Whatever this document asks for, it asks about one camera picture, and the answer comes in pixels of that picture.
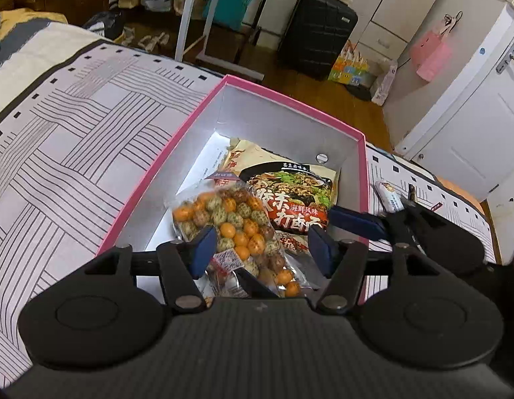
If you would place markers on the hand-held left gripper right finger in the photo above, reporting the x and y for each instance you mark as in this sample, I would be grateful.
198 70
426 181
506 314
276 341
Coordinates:
321 255

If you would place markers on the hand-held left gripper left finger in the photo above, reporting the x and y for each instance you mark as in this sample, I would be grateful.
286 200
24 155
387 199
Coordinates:
202 251

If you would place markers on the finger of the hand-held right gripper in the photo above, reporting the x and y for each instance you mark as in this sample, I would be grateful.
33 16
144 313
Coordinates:
411 199
356 222

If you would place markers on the small white brown snack packet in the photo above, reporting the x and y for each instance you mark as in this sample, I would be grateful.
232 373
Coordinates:
389 195

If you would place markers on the peanut bag with barcode sticker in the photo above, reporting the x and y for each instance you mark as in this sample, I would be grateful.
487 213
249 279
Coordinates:
236 226

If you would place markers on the large beige noodle bag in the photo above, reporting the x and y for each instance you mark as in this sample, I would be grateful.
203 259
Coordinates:
294 191

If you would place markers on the pink cardboard box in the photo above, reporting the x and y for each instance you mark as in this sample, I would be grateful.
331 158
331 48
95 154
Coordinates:
190 133

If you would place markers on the orange fitted sheet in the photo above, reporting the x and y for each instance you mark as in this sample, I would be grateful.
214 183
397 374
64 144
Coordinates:
460 189

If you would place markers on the white door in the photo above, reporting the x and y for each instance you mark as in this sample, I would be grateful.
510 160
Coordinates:
473 124

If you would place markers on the white paper sheet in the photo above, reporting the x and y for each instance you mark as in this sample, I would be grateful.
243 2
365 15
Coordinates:
211 153

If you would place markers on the white pink packet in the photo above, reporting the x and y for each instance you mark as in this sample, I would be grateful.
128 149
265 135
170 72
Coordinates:
385 83

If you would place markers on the black round mat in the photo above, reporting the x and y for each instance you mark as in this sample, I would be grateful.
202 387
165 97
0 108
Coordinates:
358 92

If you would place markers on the pink hanging bag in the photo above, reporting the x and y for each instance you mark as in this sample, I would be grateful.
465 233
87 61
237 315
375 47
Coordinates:
431 56

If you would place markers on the colourful gift bag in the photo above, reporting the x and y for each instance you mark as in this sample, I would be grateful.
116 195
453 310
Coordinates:
349 66

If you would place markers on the white striped bedsheet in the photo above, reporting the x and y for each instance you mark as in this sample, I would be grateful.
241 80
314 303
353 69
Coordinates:
74 145

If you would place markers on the black suitcase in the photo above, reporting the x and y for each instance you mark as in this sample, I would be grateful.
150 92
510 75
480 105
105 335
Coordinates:
317 35

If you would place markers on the white wardrobe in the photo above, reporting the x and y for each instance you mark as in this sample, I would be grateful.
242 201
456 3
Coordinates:
390 4

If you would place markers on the white slipper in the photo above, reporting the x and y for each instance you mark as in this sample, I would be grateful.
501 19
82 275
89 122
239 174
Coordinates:
153 40
124 36

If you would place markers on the teal bag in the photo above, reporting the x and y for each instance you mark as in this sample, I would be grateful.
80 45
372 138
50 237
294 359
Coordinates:
230 6

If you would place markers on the black bag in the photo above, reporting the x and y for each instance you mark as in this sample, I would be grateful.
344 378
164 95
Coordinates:
105 23

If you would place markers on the cream grey quilt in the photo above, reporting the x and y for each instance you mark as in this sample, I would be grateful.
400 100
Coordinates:
28 58

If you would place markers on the yellow cloth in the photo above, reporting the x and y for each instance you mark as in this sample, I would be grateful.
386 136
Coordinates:
28 20

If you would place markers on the black wall hook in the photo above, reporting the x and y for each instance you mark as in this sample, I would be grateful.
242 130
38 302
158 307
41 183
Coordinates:
452 20

